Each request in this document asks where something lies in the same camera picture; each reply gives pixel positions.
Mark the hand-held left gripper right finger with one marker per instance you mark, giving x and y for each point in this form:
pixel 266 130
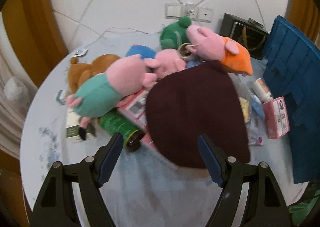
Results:
pixel 210 164

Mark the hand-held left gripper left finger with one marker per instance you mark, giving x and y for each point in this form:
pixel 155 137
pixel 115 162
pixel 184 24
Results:
pixel 110 159

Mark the maroon knit hat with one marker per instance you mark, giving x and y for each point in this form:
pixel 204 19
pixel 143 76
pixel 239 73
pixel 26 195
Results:
pixel 190 107

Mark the blue plastic crate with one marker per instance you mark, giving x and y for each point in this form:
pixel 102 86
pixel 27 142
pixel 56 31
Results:
pixel 295 79

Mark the green cylindrical can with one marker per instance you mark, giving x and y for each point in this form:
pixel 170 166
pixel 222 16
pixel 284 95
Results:
pixel 115 123

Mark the white dark green box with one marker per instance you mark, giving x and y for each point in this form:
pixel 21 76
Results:
pixel 73 129

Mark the clear plastic bag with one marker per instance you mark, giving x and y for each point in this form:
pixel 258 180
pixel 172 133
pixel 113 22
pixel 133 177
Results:
pixel 253 134

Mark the pale yellow packet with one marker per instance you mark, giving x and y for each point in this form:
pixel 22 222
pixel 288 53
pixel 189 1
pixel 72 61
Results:
pixel 245 109

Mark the pig plush teal dress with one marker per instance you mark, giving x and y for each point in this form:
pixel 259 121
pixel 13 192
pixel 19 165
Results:
pixel 100 92

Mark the small white teal box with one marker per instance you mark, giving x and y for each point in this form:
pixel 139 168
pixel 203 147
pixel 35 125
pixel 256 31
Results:
pixel 61 96

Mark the brown bear plush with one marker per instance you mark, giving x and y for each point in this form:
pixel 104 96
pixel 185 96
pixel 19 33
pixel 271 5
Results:
pixel 85 72

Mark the white bottle orange label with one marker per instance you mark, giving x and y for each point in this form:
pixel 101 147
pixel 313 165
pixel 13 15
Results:
pixel 261 88

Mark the green plastic bag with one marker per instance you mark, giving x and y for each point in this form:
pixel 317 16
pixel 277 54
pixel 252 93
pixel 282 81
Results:
pixel 305 210

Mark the pig plush blue outfit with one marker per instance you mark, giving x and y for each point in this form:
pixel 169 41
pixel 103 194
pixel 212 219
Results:
pixel 167 63

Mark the small square white blue object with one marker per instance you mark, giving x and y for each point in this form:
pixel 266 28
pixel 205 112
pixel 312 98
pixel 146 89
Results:
pixel 79 53

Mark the pig plush orange dress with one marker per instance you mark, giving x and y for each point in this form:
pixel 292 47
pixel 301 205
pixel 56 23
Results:
pixel 220 49

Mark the cardboard tape roll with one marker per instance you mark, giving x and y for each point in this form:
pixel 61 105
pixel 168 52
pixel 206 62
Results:
pixel 180 51

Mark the white plastic bag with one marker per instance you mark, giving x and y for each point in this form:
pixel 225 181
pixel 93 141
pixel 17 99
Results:
pixel 15 89

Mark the green plush toy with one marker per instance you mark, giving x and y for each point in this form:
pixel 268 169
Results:
pixel 172 34

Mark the white curtain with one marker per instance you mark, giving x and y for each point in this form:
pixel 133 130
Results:
pixel 12 54

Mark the orange wooden panel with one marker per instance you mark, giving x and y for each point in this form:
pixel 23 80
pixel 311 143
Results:
pixel 40 22

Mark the white wall socket plate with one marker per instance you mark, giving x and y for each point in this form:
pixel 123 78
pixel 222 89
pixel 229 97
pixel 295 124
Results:
pixel 205 14

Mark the white wall socket with plug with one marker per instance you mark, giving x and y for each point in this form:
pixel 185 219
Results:
pixel 191 12

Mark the white wall switch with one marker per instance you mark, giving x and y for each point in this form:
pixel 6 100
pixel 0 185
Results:
pixel 172 11

